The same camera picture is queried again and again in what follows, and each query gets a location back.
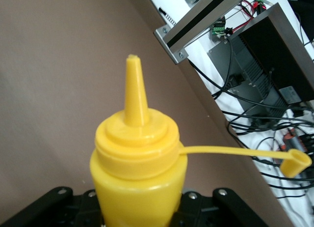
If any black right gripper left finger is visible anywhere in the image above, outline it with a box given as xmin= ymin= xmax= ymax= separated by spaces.
xmin=0 ymin=186 xmax=105 ymax=227

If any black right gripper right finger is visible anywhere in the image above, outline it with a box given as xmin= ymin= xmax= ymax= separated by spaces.
xmin=171 ymin=188 xmax=268 ymax=227

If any yellow squeeze bottle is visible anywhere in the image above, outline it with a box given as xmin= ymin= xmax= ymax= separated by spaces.
xmin=89 ymin=54 xmax=313 ymax=227

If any grey ribbed power supply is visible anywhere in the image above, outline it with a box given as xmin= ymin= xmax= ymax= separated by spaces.
xmin=208 ymin=35 xmax=291 ymax=116

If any white lower shelf board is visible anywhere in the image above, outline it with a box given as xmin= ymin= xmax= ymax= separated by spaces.
xmin=144 ymin=0 xmax=314 ymax=227

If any black box with label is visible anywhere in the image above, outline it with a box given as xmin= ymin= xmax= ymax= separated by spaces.
xmin=239 ymin=2 xmax=314 ymax=106

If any green terminal circuit board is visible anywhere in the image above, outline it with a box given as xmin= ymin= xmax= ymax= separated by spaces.
xmin=209 ymin=15 xmax=234 ymax=37

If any thick black cable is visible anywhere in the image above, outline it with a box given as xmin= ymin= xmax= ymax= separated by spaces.
xmin=227 ymin=113 xmax=314 ymax=149
xmin=188 ymin=59 xmax=314 ymax=110

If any aluminium frame post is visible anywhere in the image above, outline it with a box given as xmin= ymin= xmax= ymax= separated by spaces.
xmin=154 ymin=0 xmax=253 ymax=65

